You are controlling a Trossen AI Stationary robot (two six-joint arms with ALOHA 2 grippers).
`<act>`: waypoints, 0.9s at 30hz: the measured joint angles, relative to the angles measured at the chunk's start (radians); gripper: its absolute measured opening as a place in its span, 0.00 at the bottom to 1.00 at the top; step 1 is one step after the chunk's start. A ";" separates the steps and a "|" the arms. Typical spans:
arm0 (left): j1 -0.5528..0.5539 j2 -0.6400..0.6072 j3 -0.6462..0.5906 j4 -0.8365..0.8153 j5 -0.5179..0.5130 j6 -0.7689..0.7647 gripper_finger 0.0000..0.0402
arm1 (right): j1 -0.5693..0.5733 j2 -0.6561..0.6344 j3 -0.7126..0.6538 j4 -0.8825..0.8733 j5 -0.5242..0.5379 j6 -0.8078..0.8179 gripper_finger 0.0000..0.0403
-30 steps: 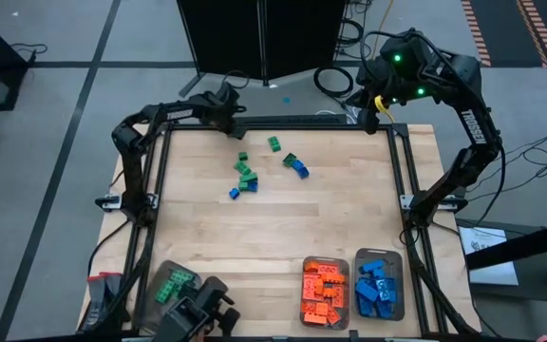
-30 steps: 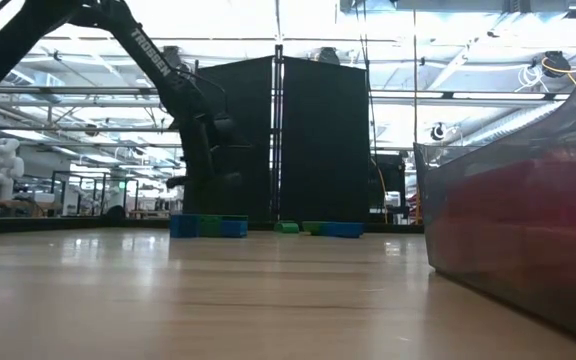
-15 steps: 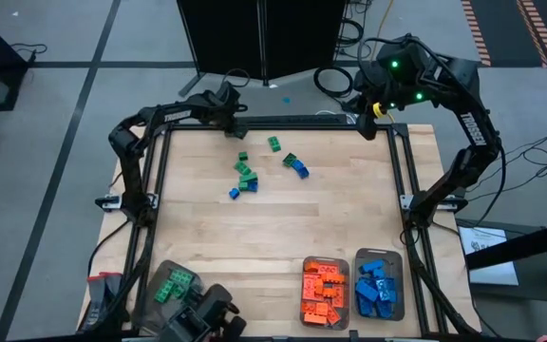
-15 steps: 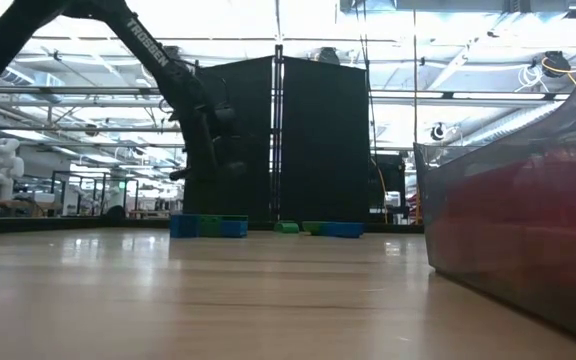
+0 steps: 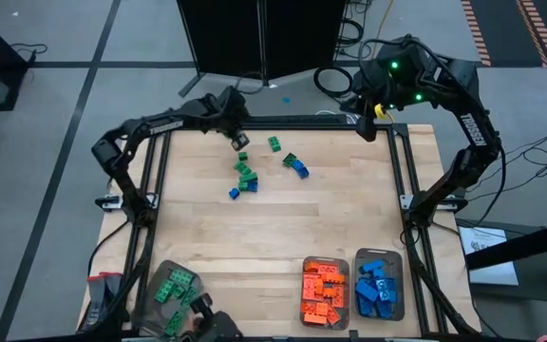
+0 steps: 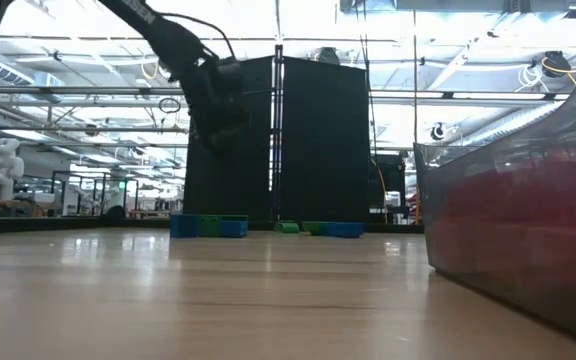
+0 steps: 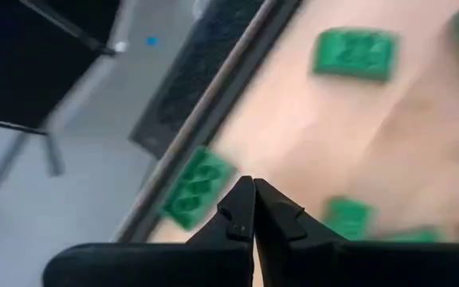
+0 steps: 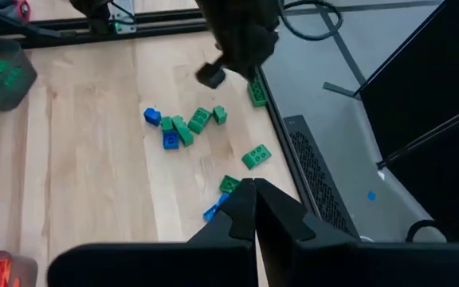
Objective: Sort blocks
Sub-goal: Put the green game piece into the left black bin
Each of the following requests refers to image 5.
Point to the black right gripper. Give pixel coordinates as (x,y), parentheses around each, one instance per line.
(390,81)

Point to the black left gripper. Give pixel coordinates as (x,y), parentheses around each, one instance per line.
(226,113)

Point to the green toy brick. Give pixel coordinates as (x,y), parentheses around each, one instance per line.
(249,177)
(289,159)
(164,290)
(189,297)
(181,276)
(274,143)
(177,291)
(243,186)
(175,323)
(241,166)
(243,156)

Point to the small orange toy brick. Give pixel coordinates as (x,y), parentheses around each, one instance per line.
(311,267)

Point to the clear plastic bin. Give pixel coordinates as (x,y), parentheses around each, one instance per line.
(150,313)
(345,266)
(399,261)

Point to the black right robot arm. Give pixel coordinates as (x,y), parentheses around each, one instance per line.
(480,138)

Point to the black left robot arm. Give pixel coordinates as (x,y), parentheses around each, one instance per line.
(126,135)

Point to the small yellow tag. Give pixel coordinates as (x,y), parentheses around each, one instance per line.
(379,110)

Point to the long black power strip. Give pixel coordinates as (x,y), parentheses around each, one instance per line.
(285,119)

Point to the black folding partition screen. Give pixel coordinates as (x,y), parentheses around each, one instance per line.
(226,38)

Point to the black mat with striped edges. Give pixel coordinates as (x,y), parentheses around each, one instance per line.
(501,28)

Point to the white printed paper sheet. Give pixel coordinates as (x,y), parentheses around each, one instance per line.
(487,259)

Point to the red and black clamp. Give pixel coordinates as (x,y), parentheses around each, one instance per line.
(105,299)

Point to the black beam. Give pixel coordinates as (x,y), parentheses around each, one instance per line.
(520,248)

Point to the dark grey side table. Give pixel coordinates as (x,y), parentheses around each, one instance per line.
(534,290)

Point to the black aluminium table frame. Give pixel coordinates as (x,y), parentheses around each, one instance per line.
(278,127)

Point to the silver mounting bracket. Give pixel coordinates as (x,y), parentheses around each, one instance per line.
(111,202)
(406,202)

